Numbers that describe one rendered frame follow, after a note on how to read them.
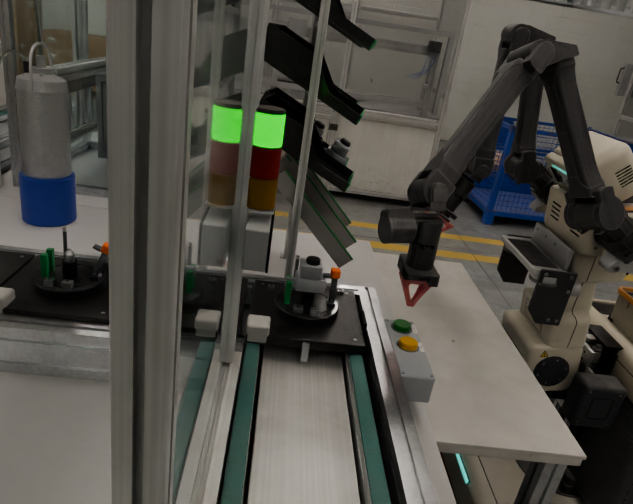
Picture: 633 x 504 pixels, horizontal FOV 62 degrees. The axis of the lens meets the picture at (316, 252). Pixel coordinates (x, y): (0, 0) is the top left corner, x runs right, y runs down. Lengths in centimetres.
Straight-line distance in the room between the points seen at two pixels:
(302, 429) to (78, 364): 45
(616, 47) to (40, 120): 1006
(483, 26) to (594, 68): 214
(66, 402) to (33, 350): 12
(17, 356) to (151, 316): 88
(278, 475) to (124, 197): 66
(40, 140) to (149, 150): 150
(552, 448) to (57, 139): 150
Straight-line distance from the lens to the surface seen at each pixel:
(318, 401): 99
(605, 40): 1083
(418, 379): 104
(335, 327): 111
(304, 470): 87
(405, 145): 527
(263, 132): 80
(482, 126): 115
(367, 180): 530
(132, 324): 27
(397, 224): 102
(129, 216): 25
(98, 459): 96
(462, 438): 110
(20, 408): 108
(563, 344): 166
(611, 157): 149
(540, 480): 124
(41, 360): 113
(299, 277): 110
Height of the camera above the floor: 154
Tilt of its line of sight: 23 degrees down
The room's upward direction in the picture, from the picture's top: 9 degrees clockwise
